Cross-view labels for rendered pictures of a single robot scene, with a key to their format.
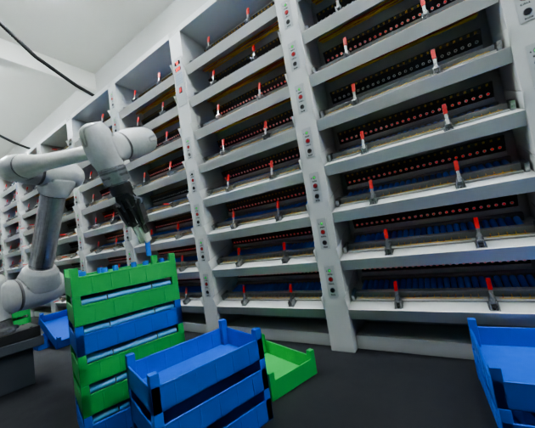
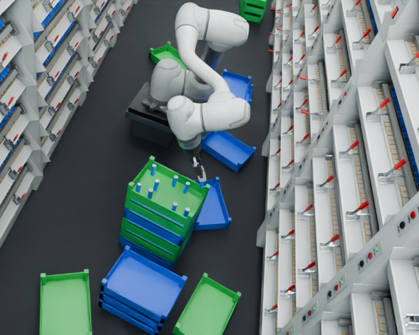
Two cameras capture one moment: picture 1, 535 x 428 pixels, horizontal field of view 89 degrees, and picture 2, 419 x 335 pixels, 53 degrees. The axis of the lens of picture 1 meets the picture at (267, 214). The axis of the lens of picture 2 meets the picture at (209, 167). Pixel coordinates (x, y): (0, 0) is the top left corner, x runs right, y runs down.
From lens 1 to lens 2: 1.49 m
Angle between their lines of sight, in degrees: 67
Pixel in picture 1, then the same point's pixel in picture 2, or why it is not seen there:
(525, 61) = not seen: outside the picture
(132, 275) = (159, 209)
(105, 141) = (177, 125)
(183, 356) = (154, 268)
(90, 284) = (136, 197)
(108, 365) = (134, 228)
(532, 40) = not seen: outside the picture
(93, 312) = (134, 207)
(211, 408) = (125, 309)
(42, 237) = not seen: hidden behind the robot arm
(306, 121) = (351, 278)
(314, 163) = (323, 305)
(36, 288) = (191, 92)
